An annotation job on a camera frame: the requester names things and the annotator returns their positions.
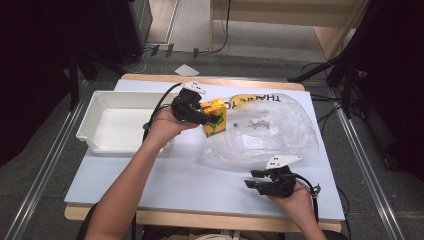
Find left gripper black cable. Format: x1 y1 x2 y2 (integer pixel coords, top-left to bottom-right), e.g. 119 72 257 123
142 82 183 142

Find white paper sheet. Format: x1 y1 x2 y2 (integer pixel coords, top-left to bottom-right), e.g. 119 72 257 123
174 63 201 77

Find metal floor rail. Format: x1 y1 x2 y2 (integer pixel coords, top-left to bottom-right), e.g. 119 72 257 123
327 85 407 240
2 83 98 240

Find person's right hand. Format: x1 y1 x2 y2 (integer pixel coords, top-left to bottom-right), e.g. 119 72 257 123
267 184 318 225

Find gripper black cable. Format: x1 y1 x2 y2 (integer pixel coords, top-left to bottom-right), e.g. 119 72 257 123
292 172 322 224
142 82 183 142

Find wooden table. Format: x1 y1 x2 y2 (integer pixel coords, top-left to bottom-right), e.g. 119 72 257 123
64 73 343 234

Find wooden background furniture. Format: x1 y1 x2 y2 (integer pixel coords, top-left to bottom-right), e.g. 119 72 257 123
208 0 372 61

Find yellow juice carton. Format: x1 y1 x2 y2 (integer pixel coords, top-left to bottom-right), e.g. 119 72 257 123
199 97 229 139

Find white plastic bin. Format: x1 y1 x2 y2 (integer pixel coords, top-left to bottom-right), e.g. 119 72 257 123
75 90 182 155

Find black metal stand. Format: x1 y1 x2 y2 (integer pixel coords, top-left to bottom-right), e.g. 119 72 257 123
287 0 424 121

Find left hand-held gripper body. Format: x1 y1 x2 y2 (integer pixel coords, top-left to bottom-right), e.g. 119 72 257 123
170 80 207 123

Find hanging black cable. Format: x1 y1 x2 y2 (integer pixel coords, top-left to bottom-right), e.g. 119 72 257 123
211 0 232 55

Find clear plastic bag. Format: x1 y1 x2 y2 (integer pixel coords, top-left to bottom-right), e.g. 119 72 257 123
199 92 320 170

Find black cabinet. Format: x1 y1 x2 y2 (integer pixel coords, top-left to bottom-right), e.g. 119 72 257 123
109 0 154 66

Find black floor cables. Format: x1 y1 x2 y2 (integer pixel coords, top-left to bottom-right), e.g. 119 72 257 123
300 61 345 125

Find white table cover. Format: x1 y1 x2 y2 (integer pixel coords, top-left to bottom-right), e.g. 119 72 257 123
64 79 346 222

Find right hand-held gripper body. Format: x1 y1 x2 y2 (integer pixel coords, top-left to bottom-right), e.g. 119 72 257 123
257 154 303 198

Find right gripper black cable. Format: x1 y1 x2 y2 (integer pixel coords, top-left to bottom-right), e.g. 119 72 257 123
292 172 322 224

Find person's left hand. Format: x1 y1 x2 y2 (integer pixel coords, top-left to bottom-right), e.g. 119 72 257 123
145 106 200 150

